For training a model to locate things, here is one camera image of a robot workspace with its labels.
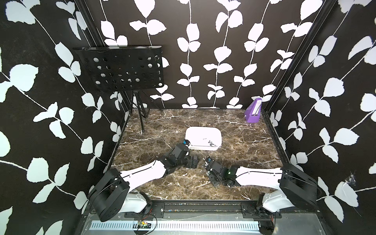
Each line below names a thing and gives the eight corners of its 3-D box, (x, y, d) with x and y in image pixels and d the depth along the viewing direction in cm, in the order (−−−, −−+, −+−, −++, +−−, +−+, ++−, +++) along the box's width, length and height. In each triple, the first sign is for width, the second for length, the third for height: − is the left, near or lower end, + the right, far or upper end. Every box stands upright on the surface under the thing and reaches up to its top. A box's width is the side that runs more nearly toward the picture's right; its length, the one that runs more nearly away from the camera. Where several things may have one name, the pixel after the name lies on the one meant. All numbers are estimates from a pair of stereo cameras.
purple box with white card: (247, 122, 115) (255, 105, 101) (244, 113, 121) (251, 96, 107) (257, 122, 115) (266, 105, 101) (253, 113, 121) (262, 96, 107)
